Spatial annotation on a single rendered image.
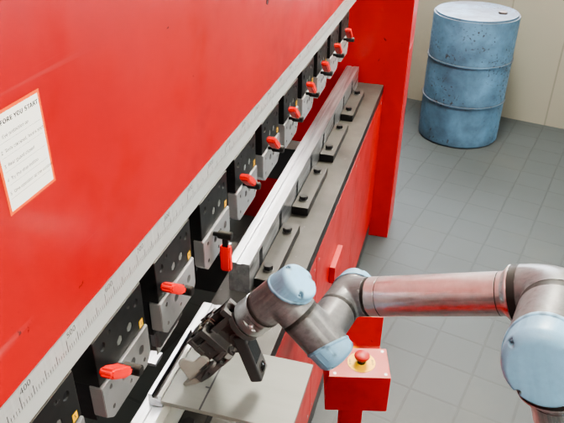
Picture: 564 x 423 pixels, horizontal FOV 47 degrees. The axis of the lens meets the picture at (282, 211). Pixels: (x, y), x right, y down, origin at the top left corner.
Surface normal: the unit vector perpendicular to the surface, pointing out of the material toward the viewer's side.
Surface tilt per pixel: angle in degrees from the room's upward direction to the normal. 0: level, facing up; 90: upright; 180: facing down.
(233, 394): 0
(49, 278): 90
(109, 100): 90
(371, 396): 90
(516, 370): 83
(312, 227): 0
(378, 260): 0
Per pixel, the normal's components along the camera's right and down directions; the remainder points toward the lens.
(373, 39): -0.27, 0.50
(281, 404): 0.01, -0.85
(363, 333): -0.03, 0.52
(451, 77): -0.58, 0.42
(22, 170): 0.96, 0.15
